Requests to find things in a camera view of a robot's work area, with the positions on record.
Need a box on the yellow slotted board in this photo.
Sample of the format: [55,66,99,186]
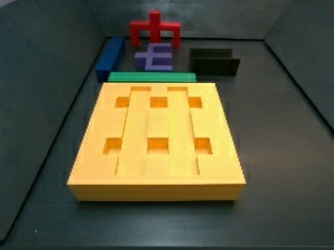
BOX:
[68,83,247,201]

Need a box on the purple E-shaped block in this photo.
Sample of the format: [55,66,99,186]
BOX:
[135,43,172,72]

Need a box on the blue rectangular bar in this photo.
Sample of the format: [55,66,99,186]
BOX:
[95,37,125,82]

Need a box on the green rectangular bar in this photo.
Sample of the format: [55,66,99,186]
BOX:
[108,72,196,82]

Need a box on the red forked block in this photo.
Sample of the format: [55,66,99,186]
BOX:
[129,10,181,48]

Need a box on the black L-shaped bracket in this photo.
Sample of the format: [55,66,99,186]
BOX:
[189,49,240,76]

